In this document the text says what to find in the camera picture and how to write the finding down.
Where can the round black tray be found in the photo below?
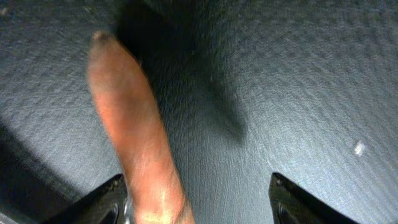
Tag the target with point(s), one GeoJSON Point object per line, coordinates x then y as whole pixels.
{"type": "Point", "coordinates": [245, 89]}

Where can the orange carrot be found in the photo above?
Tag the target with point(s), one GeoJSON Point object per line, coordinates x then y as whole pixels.
{"type": "Point", "coordinates": [128, 110]}

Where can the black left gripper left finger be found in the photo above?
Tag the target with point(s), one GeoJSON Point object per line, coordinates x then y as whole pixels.
{"type": "Point", "coordinates": [106, 204]}

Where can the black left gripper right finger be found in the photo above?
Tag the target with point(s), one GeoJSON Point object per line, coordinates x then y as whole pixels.
{"type": "Point", "coordinates": [291, 204]}

